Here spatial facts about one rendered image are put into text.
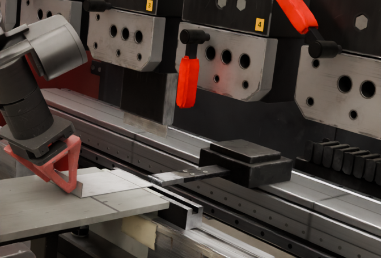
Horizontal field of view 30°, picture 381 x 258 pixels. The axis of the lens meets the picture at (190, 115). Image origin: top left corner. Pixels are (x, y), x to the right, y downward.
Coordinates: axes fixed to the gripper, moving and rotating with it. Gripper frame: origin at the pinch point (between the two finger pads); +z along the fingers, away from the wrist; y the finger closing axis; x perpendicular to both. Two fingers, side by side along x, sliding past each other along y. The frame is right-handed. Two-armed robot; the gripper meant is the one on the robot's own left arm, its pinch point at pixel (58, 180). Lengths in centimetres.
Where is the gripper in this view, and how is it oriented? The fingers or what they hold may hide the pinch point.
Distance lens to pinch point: 99.3
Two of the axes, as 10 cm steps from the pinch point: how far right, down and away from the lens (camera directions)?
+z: 2.7, 8.2, 5.1
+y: -6.8, -2.1, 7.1
